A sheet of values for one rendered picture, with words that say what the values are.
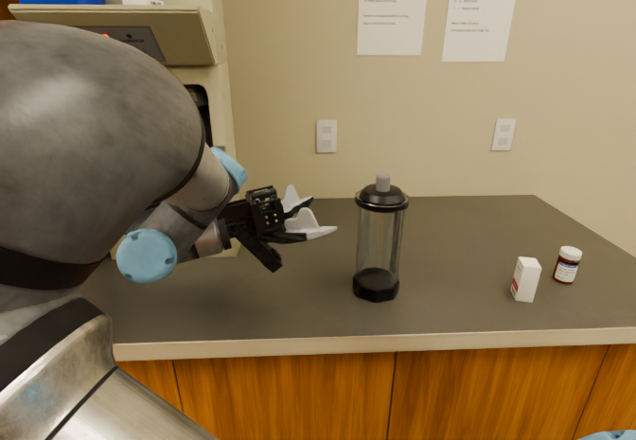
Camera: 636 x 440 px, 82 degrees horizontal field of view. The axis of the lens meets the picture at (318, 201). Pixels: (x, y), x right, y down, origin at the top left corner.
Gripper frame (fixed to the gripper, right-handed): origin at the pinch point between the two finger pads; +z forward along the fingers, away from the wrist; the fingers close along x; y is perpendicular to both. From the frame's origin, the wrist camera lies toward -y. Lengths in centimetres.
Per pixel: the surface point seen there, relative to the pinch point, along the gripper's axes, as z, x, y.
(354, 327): 0.0, -10.1, -20.3
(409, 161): 47, 51, -14
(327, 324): -4.5, -7.6, -19.7
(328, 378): -6.3, -8.5, -33.1
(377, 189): 11.1, -0.3, 2.6
